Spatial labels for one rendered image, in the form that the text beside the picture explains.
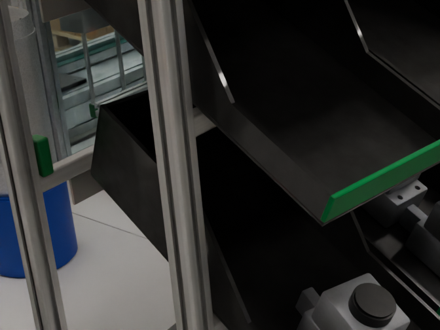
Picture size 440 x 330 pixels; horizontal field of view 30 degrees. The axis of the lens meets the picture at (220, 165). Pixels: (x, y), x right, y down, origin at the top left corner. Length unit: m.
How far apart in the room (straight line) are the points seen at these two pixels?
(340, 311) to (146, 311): 0.77
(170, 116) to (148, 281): 0.88
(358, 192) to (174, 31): 0.14
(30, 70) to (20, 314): 0.38
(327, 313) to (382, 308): 0.04
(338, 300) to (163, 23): 0.21
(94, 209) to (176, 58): 1.14
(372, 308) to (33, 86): 0.89
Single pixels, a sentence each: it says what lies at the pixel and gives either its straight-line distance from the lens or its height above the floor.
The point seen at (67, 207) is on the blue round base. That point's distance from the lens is 1.43.
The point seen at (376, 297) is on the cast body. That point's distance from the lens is 0.55.
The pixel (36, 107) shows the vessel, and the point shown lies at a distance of 1.35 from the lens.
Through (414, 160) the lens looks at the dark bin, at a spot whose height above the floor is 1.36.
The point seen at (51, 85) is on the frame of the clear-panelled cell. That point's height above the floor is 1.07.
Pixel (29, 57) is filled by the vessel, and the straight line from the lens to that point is 1.33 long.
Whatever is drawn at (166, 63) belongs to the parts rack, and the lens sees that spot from 0.49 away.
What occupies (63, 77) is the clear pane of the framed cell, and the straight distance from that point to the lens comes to 1.70.
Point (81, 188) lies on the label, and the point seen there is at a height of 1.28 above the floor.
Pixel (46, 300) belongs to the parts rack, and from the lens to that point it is 0.70.
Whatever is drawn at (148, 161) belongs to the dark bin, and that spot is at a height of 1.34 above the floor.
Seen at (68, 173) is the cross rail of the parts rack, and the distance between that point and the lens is 0.69.
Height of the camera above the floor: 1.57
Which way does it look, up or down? 24 degrees down
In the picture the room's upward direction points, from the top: 5 degrees counter-clockwise
